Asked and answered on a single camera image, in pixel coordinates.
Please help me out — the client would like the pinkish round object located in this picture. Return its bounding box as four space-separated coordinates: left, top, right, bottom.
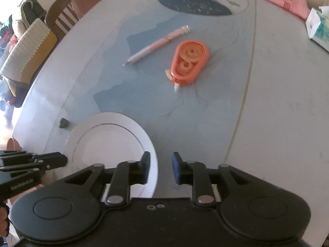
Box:
7 137 27 152

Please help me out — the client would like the white plate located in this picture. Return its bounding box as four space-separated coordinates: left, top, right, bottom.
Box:
65 112 158 198

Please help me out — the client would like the cushioned chair white yellow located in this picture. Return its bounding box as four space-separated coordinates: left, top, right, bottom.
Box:
0 18 58 83

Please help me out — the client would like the green and white cushion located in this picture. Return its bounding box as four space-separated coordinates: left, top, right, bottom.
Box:
18 0 48 21

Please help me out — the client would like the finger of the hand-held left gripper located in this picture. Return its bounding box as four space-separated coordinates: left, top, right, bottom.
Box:
0 152 68 178
0 149 27 157

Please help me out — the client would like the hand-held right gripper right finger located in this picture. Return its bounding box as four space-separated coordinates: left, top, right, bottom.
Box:
172 152 257 207

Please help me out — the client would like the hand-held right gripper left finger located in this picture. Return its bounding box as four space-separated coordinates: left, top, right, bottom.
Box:
64 151 151 207

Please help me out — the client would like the person's left hand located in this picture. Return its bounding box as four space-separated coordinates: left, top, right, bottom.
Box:
0 206 9 237

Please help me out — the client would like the orange small toy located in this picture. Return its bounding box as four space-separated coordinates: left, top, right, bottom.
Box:
164 41 210 92

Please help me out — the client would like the wooden slat-back chair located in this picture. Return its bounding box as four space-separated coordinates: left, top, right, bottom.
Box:
44 0 80 42

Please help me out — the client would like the white tissue box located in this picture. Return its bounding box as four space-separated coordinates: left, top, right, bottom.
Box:
305 6 329 47

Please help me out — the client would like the pink pen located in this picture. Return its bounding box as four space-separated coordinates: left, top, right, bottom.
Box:
123 25 191 67

